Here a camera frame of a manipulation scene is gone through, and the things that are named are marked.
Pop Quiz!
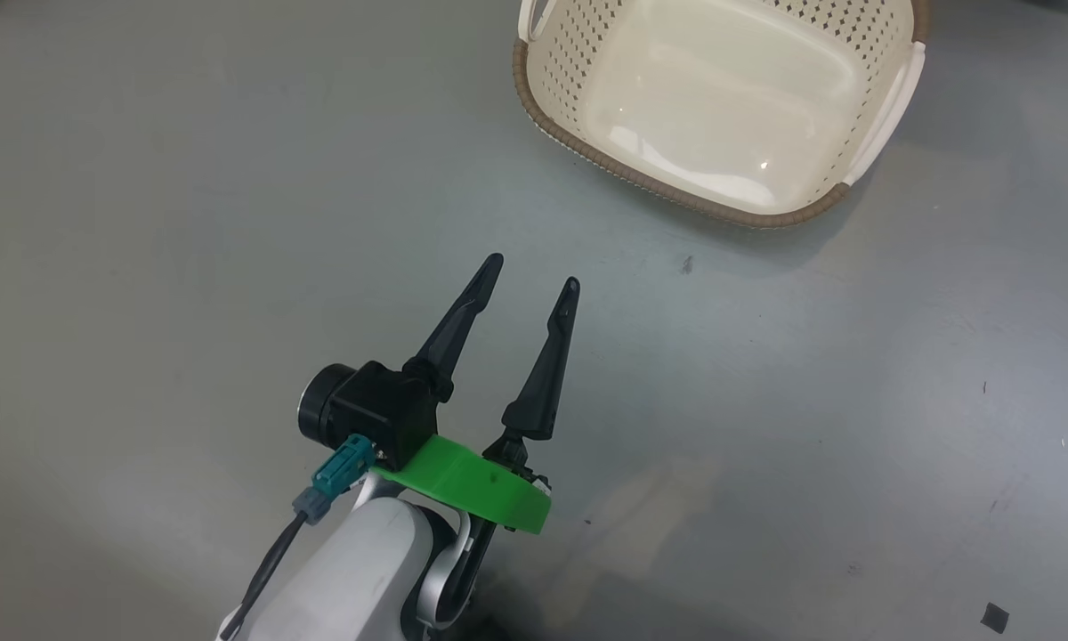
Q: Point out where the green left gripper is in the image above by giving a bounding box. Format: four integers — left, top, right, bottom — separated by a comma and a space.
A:
374, 253, 581, 536

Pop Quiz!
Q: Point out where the cream perforated laundry basket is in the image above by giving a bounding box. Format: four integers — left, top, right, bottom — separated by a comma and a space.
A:
513, 0, 930, 230

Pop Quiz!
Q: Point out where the left camera cable teal plug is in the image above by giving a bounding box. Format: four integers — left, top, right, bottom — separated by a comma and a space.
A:
221, 434, 376, 641

